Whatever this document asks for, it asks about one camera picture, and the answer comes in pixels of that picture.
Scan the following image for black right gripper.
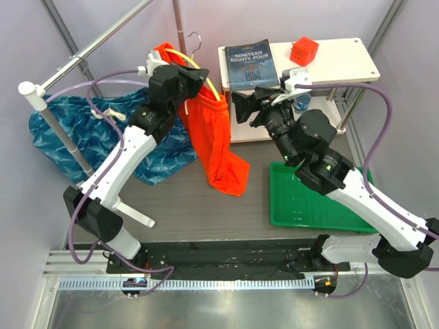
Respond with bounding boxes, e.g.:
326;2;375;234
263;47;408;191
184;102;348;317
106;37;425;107
230;86;298;165

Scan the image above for yellow hanger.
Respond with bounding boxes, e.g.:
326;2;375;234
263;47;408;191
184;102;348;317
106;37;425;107
166;31;222;103

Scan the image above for orange shorts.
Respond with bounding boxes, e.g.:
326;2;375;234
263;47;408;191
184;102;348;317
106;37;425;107
153;42;250;198

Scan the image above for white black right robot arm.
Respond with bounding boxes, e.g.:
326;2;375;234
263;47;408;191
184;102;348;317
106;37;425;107
231;87;438;278

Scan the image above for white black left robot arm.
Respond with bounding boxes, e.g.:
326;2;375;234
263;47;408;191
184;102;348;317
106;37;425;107
63;64;209;273

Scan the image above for blue patterned shorts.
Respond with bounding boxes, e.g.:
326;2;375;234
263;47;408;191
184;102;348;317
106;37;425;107
28;88;197;185

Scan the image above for Nineteen Eighty-Four book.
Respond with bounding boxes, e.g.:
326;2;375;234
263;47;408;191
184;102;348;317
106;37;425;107
224;39;278;91

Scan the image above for blue glass cup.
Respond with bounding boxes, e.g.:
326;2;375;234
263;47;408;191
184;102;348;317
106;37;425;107
293;93;311;114

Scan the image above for red cube power strip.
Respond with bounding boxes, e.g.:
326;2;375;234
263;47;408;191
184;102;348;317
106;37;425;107
289;36;319;66

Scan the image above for white two-tier shelf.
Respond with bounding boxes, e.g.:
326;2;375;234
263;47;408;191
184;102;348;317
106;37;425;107
218;38;380;143

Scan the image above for green plastic tray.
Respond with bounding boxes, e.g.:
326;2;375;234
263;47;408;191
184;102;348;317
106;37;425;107
270;162;377;234

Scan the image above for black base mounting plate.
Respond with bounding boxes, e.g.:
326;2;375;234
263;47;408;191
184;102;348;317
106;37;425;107
96;239;351;281

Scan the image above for white clothes rack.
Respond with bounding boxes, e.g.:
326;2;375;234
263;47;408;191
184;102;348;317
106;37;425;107
19;0;188;228

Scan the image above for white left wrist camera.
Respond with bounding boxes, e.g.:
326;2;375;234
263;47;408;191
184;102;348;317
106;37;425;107
137;50;169;76

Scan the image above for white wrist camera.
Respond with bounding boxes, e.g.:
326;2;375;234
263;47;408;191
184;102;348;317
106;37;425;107
272;66;312;106
137;50;169;76

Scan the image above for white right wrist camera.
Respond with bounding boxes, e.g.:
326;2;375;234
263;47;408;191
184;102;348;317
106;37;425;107
272;66;312;106

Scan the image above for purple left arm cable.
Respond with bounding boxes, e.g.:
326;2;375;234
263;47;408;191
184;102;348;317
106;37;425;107
67;70;176;298

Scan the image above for white slotted cable duct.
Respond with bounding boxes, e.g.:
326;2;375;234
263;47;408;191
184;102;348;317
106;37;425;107
58;276;315;291

